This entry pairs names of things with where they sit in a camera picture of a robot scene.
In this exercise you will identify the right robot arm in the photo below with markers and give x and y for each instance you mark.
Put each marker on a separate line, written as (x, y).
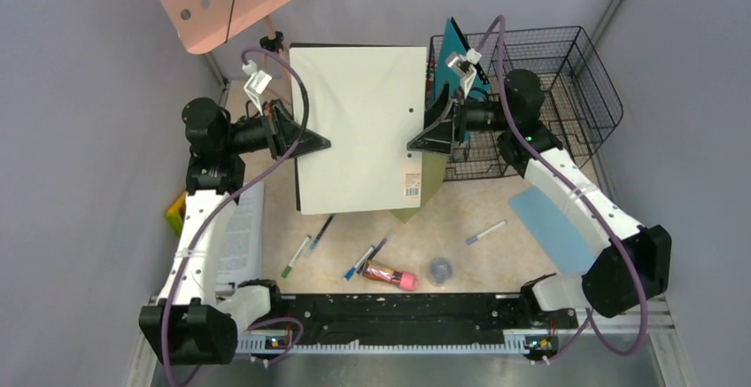
(631, 261)

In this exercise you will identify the green capped marker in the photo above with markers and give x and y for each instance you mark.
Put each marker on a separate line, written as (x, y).
(290, 265)

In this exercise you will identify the green rectangular box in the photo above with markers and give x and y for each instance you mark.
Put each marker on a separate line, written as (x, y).
(433, 172)

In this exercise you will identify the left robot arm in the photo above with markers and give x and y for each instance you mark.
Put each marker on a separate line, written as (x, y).
(187, 325)

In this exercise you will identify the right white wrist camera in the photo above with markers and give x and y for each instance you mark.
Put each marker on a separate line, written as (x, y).
(464, 66)

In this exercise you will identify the black wire desk organizer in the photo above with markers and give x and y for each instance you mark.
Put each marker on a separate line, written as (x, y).
(581, 105)

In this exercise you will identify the printed paper clipboard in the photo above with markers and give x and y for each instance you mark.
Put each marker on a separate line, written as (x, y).
(242, 256)

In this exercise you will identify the grey white folder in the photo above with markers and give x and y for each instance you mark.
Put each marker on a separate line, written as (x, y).
(368, 101)

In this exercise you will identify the white blue marker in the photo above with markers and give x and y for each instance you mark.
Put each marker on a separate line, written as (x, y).
(485, 232)

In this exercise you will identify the teal folder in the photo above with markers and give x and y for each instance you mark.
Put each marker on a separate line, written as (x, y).
(439, 74)

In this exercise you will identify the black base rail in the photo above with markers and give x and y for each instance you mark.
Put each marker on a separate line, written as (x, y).
(422, 322)

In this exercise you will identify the yellow green block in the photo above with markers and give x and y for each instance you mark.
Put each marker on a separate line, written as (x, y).
(175, 214)

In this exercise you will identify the clear round container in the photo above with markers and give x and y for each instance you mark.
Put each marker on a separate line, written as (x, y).
(440, 271)

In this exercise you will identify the black pen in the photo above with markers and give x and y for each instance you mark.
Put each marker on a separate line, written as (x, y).
(321, 232)

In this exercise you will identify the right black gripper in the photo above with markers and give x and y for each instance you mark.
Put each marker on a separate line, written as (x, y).
(439, 136)

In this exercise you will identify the pink capped pencil tube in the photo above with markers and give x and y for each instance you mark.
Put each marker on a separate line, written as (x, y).
(404, 280)

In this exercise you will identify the light blue clipboard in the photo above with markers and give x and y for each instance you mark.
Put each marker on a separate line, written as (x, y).
(556, 235)

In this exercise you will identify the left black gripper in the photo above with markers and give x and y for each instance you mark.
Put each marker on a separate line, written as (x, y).
(287, 131)

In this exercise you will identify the blue capped marker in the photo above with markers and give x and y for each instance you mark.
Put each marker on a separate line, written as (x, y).
(353, 270)

